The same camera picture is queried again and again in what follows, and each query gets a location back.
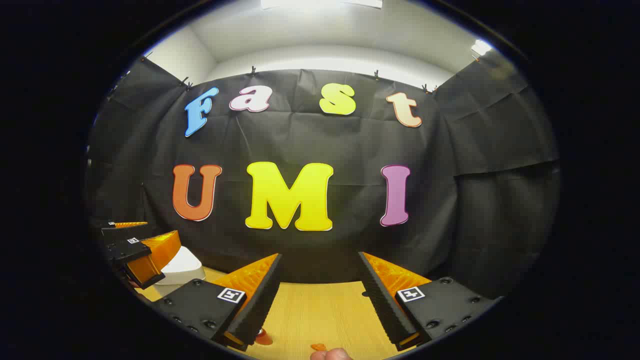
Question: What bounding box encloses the wooden desktop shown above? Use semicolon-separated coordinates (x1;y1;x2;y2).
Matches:
135;265;416;360

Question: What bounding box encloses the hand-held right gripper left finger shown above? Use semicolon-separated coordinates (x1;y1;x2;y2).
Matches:
150;253;283;352

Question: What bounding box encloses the black backdrop cloth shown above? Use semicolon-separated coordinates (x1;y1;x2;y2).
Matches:
86;50;561;301

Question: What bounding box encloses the white desktop garbage bin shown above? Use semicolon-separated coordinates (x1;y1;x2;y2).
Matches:
152;246;207;300

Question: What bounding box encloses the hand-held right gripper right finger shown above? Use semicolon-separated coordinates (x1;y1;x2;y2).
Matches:
357;251;503;352

